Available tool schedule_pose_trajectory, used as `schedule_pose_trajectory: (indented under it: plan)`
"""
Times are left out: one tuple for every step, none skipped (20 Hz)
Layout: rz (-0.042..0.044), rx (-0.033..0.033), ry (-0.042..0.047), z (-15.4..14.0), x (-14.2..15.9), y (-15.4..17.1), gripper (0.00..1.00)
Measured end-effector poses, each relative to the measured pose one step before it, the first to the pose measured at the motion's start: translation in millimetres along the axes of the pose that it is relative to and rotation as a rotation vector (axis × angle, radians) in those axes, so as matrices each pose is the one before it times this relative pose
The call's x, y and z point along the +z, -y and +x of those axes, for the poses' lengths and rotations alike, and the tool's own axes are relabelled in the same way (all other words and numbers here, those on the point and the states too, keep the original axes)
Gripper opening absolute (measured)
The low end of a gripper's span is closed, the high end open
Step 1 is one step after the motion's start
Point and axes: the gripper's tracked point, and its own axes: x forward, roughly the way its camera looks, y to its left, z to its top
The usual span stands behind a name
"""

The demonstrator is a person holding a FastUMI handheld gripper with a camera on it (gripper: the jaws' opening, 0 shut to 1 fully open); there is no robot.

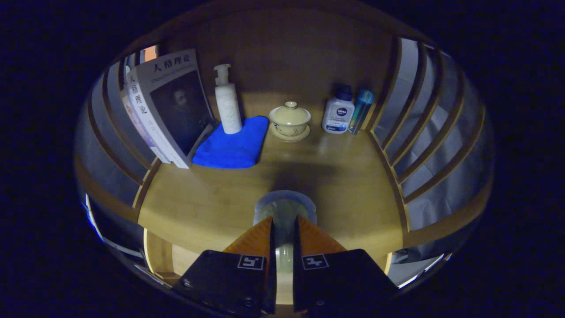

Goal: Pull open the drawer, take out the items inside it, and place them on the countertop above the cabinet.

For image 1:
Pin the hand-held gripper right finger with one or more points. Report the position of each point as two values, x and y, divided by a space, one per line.
344 278

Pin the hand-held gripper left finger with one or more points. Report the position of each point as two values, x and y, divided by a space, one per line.
220 278

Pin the wooden countertop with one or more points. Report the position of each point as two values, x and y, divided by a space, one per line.
344 185

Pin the wooden cabinet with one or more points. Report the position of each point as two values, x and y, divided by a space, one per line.
287 53

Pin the blue folded cloth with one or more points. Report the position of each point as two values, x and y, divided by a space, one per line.
231 148

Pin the beige saucer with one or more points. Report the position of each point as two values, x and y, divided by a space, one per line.
289 138

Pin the white lotion bottle dark cap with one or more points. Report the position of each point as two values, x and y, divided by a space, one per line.
338 115

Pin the thin white book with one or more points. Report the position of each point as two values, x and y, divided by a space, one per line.
142 132

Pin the teal slim bottle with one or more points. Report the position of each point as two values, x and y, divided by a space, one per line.
361 110

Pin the beige lidded tea bowl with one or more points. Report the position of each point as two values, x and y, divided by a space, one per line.
290 117

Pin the white pump bottle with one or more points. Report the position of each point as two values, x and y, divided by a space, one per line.
229 108

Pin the white book portrait cover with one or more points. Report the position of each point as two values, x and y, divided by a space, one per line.
181 110

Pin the pale purple book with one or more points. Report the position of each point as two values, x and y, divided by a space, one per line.
134 126

